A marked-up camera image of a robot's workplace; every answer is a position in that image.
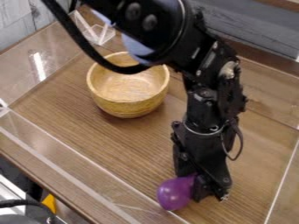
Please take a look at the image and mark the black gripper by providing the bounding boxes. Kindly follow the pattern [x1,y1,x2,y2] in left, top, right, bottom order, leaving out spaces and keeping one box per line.
[169,119,239,203]

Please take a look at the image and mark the purple toy eggplant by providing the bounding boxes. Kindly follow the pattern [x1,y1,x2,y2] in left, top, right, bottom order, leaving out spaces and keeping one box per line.
[156,174,194,211]

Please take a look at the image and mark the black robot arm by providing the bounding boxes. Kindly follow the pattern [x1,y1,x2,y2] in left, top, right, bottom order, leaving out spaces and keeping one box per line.
[41,0,248,201]

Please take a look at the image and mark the brown wooden bowl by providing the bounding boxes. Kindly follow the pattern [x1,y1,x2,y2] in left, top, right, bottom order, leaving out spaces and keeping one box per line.
[86,63,170,118]

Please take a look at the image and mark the yellow tag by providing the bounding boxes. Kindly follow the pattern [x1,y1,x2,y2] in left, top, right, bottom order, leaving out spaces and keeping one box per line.
[41,193,57,213]

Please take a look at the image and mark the clear acrylic tray wall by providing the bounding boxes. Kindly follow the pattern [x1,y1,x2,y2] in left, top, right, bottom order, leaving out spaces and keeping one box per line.
[0,105,188,224]

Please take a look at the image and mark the black cable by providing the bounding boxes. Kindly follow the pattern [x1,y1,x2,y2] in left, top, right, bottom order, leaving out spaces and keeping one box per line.
[0,199,56,224]

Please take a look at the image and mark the clear acrylic corner bracket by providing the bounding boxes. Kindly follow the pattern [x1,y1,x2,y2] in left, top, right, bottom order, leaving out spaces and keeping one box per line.
[73,10,116,46]

